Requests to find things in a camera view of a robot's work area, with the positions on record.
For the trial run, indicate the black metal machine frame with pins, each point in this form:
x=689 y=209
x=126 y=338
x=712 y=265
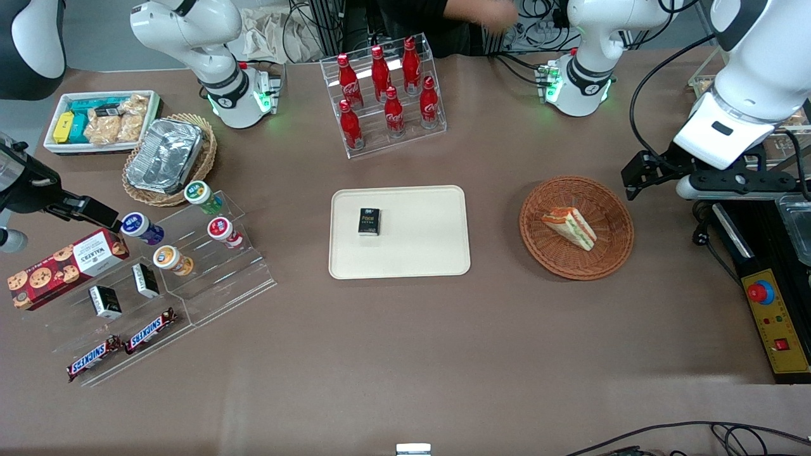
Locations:
x=754 y=240

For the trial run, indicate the red cola bottle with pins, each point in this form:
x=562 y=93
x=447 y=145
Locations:
x=380 y=75
x=429 y=106
x=411 y=66
x=351 y=130
x=349 y=82
x=394 y=115

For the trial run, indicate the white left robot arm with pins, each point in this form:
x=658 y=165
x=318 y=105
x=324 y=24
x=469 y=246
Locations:
x=747 y=76

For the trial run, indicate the clear acrylic bottle rack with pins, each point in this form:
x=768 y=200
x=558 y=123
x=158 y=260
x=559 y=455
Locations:
x=405 y=142

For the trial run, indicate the orange lid yoghurt cup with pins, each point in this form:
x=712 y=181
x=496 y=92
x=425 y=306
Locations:
x=171 y=259

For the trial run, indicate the red Walkers cookie box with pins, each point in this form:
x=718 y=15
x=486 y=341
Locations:
x=63 y=269

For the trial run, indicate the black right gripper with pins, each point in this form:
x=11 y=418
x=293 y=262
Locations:
x=30 y=188

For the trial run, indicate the plastic-wrapped triangle sandwich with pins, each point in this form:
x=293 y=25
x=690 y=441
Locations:
x=573 y=227

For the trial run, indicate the red lid yoghurt cup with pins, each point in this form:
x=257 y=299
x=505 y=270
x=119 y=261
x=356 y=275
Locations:
x=223 y=232

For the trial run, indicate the black box with gold print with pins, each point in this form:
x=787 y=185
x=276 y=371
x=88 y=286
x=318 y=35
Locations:
x=369 y=221

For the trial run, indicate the stainless steel pan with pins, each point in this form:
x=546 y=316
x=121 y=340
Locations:
x=798 y=228

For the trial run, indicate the green lid yoghurt cup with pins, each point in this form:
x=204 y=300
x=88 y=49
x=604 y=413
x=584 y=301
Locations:
x=201 y=195

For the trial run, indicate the yellow emergency stop control box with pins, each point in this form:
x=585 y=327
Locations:
x=776 y=329

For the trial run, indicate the person in dark clothing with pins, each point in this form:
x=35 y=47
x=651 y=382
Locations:
x=412 y=25

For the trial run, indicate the white power strip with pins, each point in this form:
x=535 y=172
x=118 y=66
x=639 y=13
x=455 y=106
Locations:
x=538 y=38

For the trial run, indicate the white rectangular plastic bin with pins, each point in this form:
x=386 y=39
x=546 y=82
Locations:
x=57 y=149

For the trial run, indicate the yellow snack box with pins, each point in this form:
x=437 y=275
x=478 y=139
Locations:
x=63 y=126

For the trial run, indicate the person's left forearm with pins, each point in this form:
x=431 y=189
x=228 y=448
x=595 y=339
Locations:
x=462 y=9

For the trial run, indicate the beige crumpled bag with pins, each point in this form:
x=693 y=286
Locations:
x=272 y=35

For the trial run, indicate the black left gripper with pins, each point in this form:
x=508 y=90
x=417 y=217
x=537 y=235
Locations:
x=666 y=162

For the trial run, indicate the blue lid yoghurt cup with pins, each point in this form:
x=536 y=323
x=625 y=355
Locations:
x=140 y=228

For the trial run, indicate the small black and white box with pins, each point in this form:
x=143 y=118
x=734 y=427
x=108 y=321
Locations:
x=146 y=280
x=105 y=303

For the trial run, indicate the person's left hand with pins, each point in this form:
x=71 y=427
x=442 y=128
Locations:
x=500 y=19

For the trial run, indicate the teal snack box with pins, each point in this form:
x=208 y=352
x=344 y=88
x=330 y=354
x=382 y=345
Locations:
x=89 y=104
x=79 y=130

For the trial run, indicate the round brown wicker basket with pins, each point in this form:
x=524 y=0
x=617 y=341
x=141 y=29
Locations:
x=557 y=256

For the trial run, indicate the clear acrylic stepped display stand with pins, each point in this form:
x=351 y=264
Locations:
x=241 y=278
x=70 y=329

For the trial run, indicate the clear bag of crackers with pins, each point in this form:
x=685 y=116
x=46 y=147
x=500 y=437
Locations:
x=102 y=130
x=134 y=117

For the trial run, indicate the aluminium foil tray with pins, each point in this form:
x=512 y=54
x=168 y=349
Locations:
x=165 y=155

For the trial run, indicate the black left wrist bar module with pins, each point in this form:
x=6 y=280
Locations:
x=747 y=183

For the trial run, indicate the light tan wicker basket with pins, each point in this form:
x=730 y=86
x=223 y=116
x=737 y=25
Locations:
x=206 y=158

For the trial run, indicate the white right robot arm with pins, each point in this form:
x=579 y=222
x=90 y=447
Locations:
x=190 y=25

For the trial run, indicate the cream plastic tray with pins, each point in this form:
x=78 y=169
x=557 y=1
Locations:
x=418 y=253

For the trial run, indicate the Snickers chocolate bar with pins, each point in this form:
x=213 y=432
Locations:
x=92 y=360
x=151 y=331

